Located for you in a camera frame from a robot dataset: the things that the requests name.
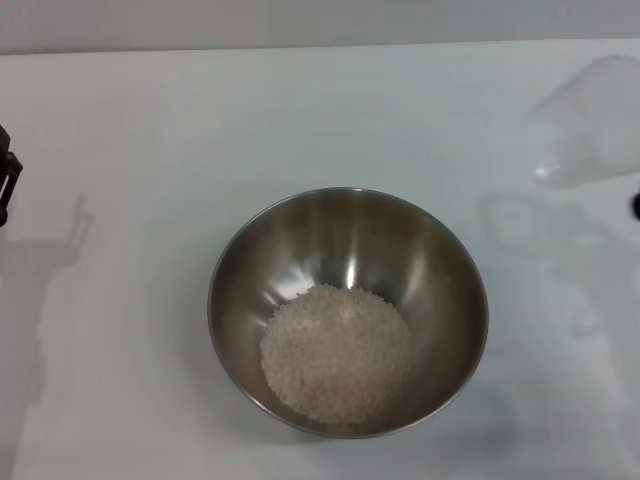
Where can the white rice grains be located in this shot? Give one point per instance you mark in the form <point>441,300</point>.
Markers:
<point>335,355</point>

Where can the stainless steel mixing bowl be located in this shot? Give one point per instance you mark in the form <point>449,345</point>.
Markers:
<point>440,300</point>

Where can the translucent plastic measuring cup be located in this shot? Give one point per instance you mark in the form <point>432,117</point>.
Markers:
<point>590,125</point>

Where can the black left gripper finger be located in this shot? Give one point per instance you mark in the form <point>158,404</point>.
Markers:
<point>4,140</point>
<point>11,175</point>

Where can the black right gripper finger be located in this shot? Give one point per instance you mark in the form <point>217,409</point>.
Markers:
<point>635,205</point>

